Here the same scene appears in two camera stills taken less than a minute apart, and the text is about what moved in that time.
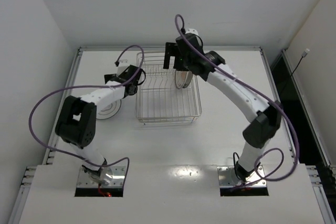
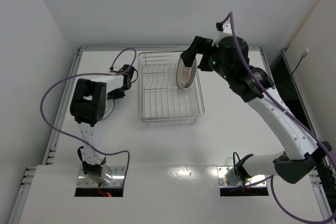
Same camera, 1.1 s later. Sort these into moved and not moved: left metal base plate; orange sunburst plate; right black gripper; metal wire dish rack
Moved: right black gripper
Not moved: orange sunburst plate; metal wire dish rack; left metal base plate
